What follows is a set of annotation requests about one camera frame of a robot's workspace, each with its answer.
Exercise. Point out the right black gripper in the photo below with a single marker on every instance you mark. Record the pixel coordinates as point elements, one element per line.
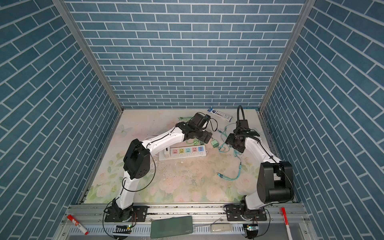
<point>230,139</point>

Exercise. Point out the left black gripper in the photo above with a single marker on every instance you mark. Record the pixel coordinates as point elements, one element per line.
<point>203,137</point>

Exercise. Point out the white power strip coloured sockets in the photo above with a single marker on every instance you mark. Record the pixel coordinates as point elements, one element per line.
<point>185,152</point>

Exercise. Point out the white charger with black cable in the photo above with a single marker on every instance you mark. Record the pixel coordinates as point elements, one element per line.
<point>167,153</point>

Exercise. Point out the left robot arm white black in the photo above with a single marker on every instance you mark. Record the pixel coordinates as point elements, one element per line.
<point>140,154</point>

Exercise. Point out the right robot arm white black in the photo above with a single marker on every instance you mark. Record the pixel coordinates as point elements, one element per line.
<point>275,182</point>

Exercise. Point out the green charger plug right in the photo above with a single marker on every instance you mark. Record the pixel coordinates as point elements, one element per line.
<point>214,143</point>

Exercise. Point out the blue white toothpaste box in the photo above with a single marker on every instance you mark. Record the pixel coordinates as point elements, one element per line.
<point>220,114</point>

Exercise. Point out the green rectangular pad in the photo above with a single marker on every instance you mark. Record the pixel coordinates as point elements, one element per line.
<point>171,227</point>

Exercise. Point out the red white pen right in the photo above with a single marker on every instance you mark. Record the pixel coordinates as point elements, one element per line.
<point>289,233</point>

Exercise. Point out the red marker left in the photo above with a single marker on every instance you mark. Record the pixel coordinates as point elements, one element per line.
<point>78,224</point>

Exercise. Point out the teal charger with cable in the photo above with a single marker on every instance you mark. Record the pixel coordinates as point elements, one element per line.
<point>225,148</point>

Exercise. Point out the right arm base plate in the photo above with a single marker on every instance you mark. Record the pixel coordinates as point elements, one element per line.
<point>236,213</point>

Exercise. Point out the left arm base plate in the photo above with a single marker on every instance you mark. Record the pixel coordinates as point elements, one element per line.
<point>132,214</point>

